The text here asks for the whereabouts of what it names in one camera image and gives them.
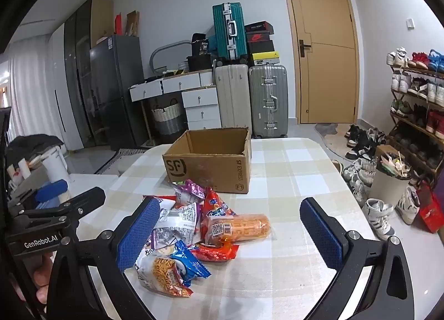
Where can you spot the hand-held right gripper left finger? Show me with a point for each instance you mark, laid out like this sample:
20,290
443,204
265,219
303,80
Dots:
138,233

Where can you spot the red packet white print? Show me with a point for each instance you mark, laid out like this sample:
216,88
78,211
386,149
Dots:
215,254

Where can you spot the small cardboard carton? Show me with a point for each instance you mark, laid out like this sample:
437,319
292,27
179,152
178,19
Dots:
133,23

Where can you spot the tan wooden door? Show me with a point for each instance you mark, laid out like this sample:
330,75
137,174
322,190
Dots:
322,63

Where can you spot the white desk with drawers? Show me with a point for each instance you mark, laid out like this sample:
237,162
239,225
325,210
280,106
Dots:
201,111

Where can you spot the shoe rack with shoes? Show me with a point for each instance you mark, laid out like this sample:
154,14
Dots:
416,85

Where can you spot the white trash bin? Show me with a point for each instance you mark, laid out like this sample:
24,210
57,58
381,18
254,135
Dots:
388,188

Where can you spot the beige suitcase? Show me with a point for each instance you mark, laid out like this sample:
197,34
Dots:
232,97

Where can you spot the black shoebox white label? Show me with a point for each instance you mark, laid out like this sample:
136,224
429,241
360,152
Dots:
258,26

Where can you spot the black storage box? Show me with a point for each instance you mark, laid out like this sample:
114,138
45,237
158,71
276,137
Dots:
199,63

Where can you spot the grey door mat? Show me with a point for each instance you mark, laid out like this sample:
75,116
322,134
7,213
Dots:
326,129

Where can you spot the cluster of loose sneakers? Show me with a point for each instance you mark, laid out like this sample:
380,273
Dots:
360,174

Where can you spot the tall dark glass cabinet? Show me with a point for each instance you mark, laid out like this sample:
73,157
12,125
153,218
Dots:
79,63

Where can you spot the black red shoebox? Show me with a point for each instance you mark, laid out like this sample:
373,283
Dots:
258,37

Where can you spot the oval grey framed mirror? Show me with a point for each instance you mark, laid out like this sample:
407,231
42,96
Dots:
154,56

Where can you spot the purple snack packet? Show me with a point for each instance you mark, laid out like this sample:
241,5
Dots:
189,189

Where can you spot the teal suitcase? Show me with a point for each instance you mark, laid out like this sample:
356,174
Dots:
229,38

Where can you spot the round beige rug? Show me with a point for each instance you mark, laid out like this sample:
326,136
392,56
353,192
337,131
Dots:
338,148

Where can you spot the black white patterned rug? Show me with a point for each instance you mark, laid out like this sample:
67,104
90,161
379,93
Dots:
111,162

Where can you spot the black jacket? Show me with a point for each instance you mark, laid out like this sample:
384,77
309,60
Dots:
31,143

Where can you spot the white electric kettle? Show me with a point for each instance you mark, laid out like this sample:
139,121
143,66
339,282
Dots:
53,167

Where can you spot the noodle snack packet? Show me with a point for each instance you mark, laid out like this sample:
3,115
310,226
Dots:
163,271

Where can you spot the dark grey refrigerator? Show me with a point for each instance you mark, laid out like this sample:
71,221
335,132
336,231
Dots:
114,90

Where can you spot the white curtain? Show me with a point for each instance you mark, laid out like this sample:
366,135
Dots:
27,90

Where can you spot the orange cracker roll packet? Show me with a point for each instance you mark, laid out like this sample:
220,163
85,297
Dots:
242,229

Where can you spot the red paper bag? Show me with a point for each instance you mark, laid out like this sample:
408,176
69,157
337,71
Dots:
119,25

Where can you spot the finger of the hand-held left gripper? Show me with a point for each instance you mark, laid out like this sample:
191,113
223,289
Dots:
86,198
52,189

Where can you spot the wooden shoe rack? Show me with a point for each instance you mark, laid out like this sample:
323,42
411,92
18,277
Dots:
416,96

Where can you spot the silver suitcase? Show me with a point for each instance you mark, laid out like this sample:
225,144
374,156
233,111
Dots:
267,97

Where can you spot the woven laundry basket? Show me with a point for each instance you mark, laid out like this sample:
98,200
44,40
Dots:
168,118

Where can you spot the person's left hand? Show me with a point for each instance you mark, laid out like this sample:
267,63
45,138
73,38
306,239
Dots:
41,276

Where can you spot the brown cardboard box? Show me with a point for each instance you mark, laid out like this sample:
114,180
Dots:
208,167

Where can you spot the black bag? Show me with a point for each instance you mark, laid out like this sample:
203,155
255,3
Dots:
201,45

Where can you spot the white marble side table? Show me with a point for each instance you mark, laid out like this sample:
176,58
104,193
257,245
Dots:
90,181

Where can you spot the plain black shoebox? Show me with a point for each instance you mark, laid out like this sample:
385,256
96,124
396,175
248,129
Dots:
260,47

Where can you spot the red shopping bag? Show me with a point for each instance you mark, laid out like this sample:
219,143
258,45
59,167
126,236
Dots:
432,209

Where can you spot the red chocolate cookie packet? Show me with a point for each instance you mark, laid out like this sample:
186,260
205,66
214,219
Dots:
213,202

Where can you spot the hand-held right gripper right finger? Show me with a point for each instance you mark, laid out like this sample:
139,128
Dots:
321,233

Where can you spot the silver white snack packet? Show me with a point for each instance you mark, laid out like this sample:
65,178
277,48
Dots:
177,222

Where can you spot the yellow black shoebox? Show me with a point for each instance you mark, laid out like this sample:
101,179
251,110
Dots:
265,59

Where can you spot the white wall switch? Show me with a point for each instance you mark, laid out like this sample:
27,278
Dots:
410,24

